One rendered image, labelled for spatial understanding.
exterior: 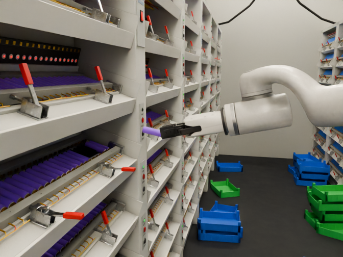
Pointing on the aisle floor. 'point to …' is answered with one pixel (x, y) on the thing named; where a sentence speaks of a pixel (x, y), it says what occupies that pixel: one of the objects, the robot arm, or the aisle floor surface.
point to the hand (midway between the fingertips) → (169, 131)
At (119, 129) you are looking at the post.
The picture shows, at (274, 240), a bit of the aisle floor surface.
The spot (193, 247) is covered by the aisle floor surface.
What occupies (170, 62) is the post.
